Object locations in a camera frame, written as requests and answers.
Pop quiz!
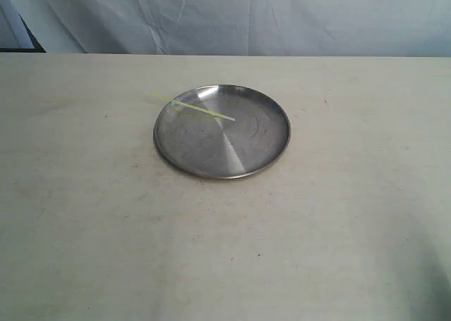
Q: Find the thin green glow stick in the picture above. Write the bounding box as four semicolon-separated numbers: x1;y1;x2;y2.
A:
146;92;236;122

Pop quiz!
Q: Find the round stainless steel plate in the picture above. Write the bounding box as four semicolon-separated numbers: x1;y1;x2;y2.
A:
153;84;291;180

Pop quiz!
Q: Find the dark frame at left edge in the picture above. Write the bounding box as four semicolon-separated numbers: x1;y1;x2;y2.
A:
1;10;46;53

